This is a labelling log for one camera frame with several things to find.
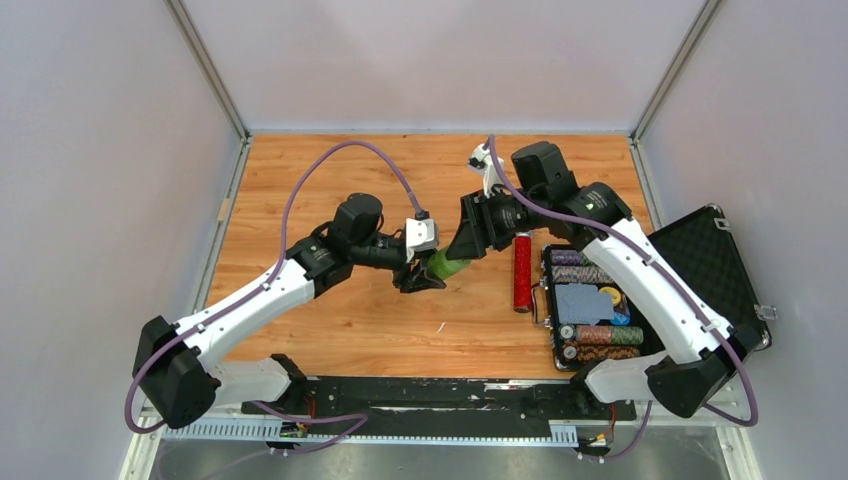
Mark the green pill bottle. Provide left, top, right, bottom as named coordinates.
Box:
left=426, top=249, right=471, bottom=281

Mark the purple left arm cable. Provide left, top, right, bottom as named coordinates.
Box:
left=125, top=140, right=429, bottom=458

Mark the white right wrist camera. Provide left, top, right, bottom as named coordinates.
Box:
left=467, top=143, right=502, bottom=198

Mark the orange black chip row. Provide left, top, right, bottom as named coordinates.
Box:
left=558, top=324, right=645, bottom=364

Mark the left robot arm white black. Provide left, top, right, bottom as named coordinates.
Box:
left=128, top=193, right=443, bottom=429

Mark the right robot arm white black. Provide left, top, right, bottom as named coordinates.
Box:
left=446, top=137, right=762, bottom=427

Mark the black poker chip case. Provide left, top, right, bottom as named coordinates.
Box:
left=541, top=204, right=772, bottom=372

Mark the blue playing card deck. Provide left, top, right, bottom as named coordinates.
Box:
left=554, top=283, right=615, bottom=325

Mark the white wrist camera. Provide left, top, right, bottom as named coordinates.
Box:
left=404, top=218, right=439, bottom=263
left=467, top=143, right=502, bottom=198

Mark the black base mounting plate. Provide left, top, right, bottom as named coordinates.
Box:
left=269, top=376, right=636, bottom=438

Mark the green purple chip row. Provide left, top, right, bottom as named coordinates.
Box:
left=550, top=250, right=612, bottom=285

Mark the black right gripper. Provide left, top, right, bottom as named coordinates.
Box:
left=446, top=186, right=546, bottom=261

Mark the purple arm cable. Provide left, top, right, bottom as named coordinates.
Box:
left=125, top=140, right=429, bottom=458
left=486, top=134, right=760, bottom=463

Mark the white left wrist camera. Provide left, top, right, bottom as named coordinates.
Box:
left=404, top=218, right=439, bottom=263

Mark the red glitter tube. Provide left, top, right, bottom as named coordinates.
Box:
left=512, top=232, right=533, bottom=313

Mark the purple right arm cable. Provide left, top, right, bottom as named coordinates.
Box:
left=486, top=134, right=760, bottom=463

